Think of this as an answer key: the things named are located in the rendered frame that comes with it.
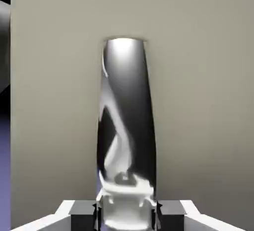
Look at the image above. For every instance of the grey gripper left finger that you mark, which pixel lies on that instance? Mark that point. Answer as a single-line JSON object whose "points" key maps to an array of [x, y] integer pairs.
{"points": [[79, 213]]}

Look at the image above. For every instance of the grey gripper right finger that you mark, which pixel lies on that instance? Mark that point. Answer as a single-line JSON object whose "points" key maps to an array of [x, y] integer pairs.
{"points": [[174, 213]]}

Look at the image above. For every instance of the beige cabinet door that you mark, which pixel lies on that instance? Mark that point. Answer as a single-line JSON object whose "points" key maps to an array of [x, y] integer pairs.
{"points": [[188, 95]]}

